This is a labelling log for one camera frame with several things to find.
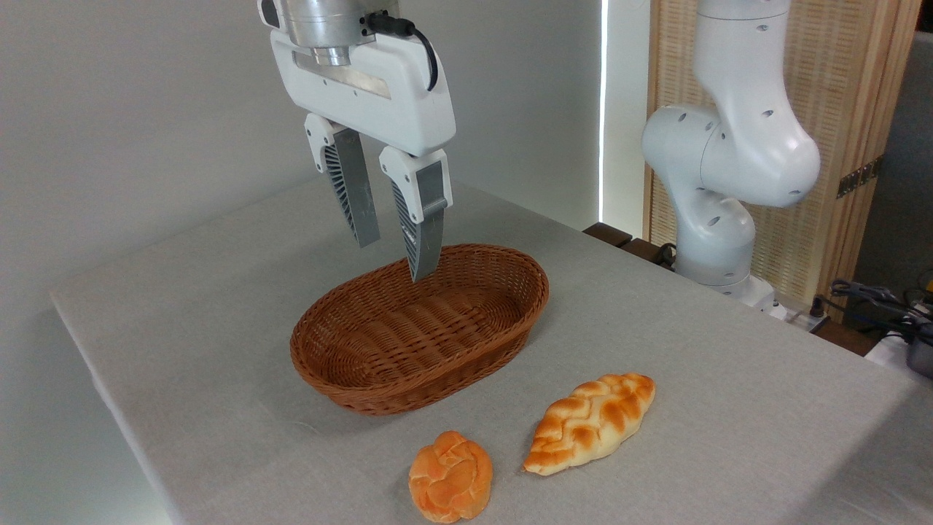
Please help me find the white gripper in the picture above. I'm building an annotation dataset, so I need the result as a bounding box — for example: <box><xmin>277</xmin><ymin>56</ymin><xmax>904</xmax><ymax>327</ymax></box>
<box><xmin>270</xmin><ymin>29</ymin><xmax>457</xmax><ymax>284</ymax></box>

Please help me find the long braided bread loaf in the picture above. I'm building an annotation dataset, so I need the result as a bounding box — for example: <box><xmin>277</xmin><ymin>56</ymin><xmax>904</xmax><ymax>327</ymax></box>
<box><xmin>523</xmin><ymin>373</ymin><xmax>657</xmax><ymax>477</ymax></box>

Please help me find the brown woven wicker basket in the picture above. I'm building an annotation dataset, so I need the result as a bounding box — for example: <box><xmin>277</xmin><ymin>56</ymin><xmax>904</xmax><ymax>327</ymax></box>
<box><xmin>290</xmin><ymin>244</ymin><xmax>550</xmax><ymax>416</ymax></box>

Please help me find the round braided bread roll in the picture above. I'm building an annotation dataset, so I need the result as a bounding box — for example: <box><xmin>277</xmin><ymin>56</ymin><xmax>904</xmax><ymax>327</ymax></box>
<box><xmin>407</xmin><ymin>430</ymin><xmax>494</xmax><ymax>524</ymax></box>

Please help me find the light grey tablecloth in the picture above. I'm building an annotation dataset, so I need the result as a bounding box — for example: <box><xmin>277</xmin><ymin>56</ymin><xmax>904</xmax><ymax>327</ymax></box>
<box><xmin>50</xmin><ymin>152</ymin><xmax>933</xmax><ymax>525</ymax></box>

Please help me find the wooden bamboo folding screen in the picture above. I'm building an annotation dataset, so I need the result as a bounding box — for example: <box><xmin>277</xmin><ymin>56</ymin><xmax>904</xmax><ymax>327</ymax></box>
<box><xmin>643</xmin><ymin>0</ymin><xmax>924</xmax><ymax>323</ymax></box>

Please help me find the metal screen hinge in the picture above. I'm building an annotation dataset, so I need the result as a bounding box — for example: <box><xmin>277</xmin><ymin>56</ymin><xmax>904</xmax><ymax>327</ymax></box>
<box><xmin>836</xmin><ymin>155</ymin><xmax>885</xmax><ymax>199</ymax></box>

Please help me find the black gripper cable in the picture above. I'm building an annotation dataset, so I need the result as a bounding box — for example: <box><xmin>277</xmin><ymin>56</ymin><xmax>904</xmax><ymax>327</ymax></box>
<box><xmin>364</xmin><ymin>10</ymin><xmax>440</xmax><ymax>93</ymax></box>

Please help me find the bundle of black cables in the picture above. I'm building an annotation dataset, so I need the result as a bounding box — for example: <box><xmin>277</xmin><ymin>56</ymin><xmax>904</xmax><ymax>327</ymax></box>
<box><xmin>828</xmin><ymin>279</ymin><xmax>933</xmax><ymax>343</ymax></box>

